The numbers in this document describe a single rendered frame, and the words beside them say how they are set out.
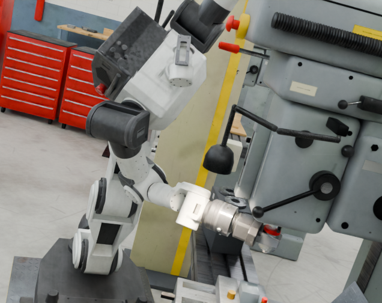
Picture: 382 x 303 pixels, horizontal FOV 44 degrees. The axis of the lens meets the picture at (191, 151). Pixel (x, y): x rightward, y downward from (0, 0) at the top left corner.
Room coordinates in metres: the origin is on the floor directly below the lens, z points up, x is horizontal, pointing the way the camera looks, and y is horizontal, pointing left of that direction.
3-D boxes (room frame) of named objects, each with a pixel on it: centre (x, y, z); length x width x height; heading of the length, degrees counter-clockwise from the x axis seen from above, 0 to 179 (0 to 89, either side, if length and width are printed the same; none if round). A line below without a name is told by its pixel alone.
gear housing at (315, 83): (1.20, -0.31, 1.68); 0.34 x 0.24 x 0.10; 95
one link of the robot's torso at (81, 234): (1.85, 0.29, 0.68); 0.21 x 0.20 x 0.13; 19
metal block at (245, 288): (1.22, -0.27, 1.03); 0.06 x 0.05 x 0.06; 3
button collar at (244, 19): (1.18, -0.04, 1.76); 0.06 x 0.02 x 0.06; 5
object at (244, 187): (1.19, -0.16, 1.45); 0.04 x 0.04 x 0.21; 5
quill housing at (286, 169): (1.20, -0.28, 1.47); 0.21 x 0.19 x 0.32; 5
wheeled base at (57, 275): (1.82, 0.28, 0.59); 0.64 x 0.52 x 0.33; 19
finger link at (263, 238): (1.17, -0.26, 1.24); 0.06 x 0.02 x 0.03; 74
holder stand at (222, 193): (1.76, -0.20, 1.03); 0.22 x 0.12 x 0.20; 13
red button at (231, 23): (1.17, -0.02, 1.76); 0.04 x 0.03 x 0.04; 5
